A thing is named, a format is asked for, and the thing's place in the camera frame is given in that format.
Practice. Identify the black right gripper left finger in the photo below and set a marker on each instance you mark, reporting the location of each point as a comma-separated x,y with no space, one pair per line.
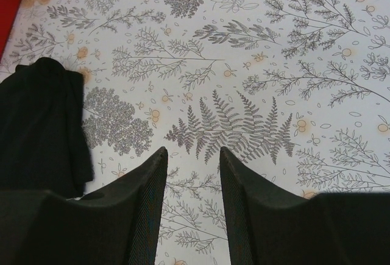
116,224

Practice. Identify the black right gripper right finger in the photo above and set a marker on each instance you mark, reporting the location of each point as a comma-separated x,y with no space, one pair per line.
269,225

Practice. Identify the black t shirt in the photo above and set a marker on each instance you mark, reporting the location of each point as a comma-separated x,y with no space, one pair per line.
43,145

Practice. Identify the floral table mat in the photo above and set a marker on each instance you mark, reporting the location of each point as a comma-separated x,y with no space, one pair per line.
297,89

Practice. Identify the red plastic tray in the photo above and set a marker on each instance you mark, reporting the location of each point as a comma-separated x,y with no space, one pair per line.
9,9

